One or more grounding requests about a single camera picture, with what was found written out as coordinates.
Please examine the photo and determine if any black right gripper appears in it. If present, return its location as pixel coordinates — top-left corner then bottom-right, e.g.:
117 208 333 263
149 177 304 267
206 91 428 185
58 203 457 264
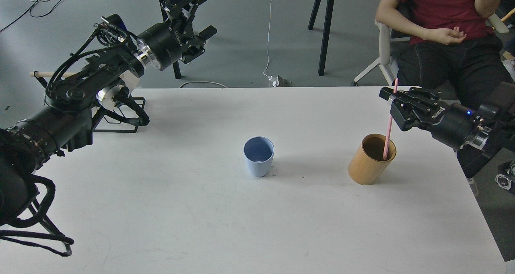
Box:
379 87 479 150

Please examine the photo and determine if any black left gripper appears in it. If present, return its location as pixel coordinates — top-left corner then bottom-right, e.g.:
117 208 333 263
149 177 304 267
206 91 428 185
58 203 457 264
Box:
136 0 217 71

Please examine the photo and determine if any pink chopstick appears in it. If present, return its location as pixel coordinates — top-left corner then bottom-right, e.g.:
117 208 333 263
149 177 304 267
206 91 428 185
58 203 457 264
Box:
382 78 399 161

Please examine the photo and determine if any light blue plastic cup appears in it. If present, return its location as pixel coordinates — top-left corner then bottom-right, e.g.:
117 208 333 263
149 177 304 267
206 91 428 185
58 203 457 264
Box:
243 136 275 177

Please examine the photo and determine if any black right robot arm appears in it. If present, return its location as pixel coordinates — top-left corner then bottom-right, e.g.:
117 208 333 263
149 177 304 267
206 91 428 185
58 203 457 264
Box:
379 82 515 158

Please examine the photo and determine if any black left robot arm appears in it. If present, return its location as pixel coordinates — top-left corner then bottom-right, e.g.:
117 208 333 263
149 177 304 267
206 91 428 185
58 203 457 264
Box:
1 0 217 256

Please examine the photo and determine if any bamboo chopstick holder cup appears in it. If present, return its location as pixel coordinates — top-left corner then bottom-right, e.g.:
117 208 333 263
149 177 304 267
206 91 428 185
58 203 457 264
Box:
348 134 397 185

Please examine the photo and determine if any person's right hand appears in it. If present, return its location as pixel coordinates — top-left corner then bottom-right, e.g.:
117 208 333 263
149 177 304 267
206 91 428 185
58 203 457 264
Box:
423 27 467 45

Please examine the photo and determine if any white office chair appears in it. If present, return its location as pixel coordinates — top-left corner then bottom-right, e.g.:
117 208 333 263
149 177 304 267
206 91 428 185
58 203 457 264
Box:
351 20 411 87

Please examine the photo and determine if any seated person in red shirt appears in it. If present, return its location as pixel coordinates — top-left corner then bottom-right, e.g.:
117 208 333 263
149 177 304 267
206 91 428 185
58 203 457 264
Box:
375 0 515 178

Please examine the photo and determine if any white mug on rack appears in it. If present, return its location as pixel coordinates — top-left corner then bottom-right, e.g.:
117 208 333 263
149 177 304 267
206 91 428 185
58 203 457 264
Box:
119 70 140 92

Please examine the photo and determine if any white power adapter on floor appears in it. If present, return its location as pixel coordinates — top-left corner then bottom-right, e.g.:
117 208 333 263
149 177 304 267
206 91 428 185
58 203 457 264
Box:
269 75 290 88

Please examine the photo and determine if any black table legs right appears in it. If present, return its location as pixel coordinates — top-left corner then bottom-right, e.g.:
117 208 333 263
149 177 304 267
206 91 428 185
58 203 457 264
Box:
307 0 335 76

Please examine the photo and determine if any grey cable behind table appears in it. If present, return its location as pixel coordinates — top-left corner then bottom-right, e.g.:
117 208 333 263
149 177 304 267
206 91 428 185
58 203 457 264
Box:
179 81 228 89

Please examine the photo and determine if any white hanging cable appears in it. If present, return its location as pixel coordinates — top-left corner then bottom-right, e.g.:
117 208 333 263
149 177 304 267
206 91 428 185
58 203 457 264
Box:
263 0 274 79

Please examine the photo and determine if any black wire cup rack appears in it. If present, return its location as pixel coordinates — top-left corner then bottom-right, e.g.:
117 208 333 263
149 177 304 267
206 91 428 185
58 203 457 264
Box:
30 71 146 133

